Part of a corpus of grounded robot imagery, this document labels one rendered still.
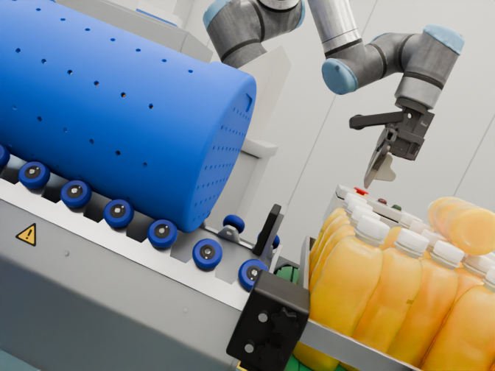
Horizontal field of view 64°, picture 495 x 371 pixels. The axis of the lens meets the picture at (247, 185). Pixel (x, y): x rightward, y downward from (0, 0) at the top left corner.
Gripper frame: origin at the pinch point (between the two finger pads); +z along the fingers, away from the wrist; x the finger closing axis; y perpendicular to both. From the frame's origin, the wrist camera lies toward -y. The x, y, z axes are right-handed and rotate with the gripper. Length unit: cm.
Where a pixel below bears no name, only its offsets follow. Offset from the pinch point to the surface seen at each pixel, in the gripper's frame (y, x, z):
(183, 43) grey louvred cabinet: -97, 116, -24
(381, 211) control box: 5.0, -5.3, 4.3
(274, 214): -16.1, -33.6, 8.5
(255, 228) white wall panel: -29, 238, 85
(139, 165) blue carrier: -36, -43, 8
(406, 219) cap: 8.0, -14.4, 2.8
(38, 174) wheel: -52, -40, 16
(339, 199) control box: -4.4, -5.2, 5.4
